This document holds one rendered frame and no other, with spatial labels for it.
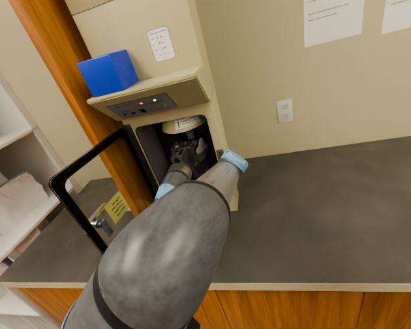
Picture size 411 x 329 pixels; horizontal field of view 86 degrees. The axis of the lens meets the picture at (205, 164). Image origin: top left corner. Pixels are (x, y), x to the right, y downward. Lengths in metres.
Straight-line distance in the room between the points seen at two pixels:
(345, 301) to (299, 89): 0.84
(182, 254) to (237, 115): 1.01
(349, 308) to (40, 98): 1.70
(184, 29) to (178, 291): 0.61
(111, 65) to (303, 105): 0.87
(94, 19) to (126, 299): 0.69
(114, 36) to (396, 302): 1.12
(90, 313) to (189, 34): 0.62
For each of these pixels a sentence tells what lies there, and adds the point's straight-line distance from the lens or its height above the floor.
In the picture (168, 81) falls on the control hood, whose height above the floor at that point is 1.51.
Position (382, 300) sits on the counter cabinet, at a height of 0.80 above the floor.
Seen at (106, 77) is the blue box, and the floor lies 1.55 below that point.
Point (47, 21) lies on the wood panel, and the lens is 0.81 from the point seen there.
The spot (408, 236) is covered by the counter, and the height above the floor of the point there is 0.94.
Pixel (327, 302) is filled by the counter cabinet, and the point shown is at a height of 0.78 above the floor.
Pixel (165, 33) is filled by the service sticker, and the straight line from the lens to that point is 0.70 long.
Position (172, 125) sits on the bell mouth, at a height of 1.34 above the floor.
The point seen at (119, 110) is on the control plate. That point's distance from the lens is 0.72.
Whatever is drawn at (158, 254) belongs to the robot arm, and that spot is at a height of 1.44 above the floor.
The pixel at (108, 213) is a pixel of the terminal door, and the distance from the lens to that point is 0.75.
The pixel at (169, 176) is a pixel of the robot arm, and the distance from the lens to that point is 0.63.
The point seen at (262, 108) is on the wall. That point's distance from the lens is 1.16.
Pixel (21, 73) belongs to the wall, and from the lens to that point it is 1.60.
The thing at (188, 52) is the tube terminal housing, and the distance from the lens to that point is 0.68.
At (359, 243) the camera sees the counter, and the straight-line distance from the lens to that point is 0.85.
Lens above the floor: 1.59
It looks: 30 degrees down
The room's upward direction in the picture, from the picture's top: 17 degrees counter-clockwise
